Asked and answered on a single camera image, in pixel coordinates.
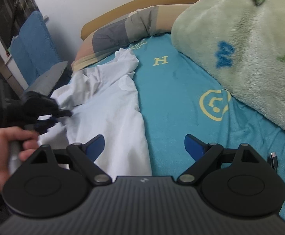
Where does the light green fleece blanket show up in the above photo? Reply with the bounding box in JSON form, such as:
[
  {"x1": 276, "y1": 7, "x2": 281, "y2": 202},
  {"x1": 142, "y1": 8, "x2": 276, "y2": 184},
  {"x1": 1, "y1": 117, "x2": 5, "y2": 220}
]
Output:
[{"x1": 171, "y1": 0, "x2": 285, "y2": 130}]

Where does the person's left hand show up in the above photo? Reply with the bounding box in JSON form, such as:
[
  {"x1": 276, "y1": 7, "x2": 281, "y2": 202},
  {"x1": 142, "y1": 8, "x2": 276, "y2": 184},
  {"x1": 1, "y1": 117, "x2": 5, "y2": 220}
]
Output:
[{"x1": 0, "y1": 127, "x2": 39, "y2": 193}]

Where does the blue fabric chair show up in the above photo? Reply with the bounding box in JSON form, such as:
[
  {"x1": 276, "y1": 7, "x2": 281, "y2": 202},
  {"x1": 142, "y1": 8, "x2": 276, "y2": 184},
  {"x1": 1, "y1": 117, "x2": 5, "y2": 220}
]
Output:
[{"x1": 11, "y1": 11, "x2": 72, "y2": 96}]

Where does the black charging cable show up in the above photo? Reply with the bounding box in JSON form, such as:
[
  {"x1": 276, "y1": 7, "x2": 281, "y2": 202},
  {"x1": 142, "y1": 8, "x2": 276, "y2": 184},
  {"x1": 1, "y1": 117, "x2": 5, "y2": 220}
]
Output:
[{"x1": 267, "y1": 152, "x2": 280, "y2": 174}]

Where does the turquoise patterned bed sheet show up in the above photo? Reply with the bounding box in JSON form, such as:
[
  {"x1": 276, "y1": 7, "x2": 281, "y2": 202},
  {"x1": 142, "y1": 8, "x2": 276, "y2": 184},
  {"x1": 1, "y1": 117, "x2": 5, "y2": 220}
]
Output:
[{"x1": 88, "y1": 32, "x2": 285, "y2": 226}]

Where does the white shirt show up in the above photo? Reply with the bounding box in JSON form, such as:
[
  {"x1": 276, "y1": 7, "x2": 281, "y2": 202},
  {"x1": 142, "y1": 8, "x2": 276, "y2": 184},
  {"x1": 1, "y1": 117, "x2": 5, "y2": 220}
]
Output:
[{"x1": 39, "y1": 48, "x2": 152, "y2": 179}]

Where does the striped beige grey pillow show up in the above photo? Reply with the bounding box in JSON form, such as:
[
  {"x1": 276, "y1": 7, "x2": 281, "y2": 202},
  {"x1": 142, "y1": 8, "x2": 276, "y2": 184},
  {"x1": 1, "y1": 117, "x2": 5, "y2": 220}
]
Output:
[{"x1": 71, "y1": 4, "x2": 191, "y2": 72}]

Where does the tan wooden headboard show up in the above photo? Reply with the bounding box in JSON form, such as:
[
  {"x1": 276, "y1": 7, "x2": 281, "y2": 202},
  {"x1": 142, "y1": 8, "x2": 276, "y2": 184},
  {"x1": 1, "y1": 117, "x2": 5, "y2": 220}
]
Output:
[{"x1": 80, "y1": 0, "x2": 199, "y2": 40}]

